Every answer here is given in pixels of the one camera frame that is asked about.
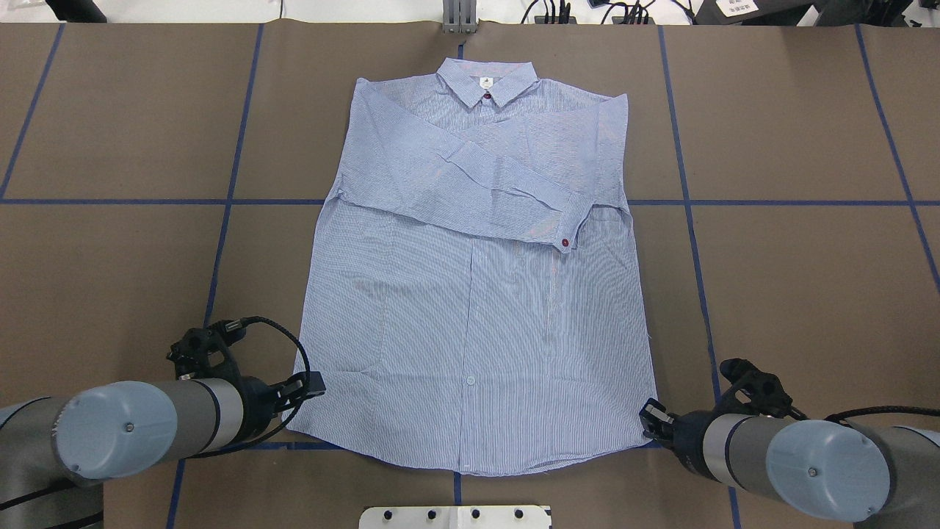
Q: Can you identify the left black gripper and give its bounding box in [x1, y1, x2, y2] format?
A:
[268, 371, 326, 419]

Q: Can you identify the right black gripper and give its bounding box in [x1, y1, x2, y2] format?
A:
[639, 398, 679, 447]

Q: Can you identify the light blue striped shirt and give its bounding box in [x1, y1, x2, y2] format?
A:
[289, 58, 657, 478]

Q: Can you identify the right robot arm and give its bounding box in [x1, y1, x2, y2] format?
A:
[639, 399, 939, 528]

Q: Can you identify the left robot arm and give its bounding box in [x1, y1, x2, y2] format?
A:
[1, 372, 325, 528]

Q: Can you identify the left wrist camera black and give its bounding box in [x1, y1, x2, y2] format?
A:
[167, 320, 246, 383]

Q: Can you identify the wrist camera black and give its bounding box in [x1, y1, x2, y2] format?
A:
[167, 320, 246, 383]
[716, 359, 801, 420]

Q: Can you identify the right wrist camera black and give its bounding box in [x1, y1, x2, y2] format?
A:
[716, 359, 801, 420]

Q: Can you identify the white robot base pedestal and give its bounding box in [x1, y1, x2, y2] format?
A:
[358, 505, 554, 528]

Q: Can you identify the aluminium frame post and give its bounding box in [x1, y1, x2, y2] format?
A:
[442, 0, 479, 35]

